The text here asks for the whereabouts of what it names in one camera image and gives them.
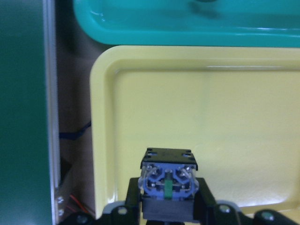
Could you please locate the yellow push button switch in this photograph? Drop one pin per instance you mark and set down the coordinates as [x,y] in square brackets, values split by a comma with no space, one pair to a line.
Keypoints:
[168,185]

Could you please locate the yellow plastic tray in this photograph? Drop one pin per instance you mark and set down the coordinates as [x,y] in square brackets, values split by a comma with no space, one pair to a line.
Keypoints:
[236,109]

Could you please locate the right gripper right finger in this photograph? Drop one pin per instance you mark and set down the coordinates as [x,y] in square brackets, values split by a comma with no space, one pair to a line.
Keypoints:
[204,204]

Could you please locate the green plastic tray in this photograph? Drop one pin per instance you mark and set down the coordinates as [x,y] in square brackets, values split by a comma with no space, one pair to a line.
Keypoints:
[250,23]

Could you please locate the green conveyor belt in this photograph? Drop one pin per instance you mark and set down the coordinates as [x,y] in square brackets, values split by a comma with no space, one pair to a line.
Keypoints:
[29,145]

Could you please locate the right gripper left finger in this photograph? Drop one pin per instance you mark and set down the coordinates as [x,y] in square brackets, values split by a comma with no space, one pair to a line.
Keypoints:
[133,203]

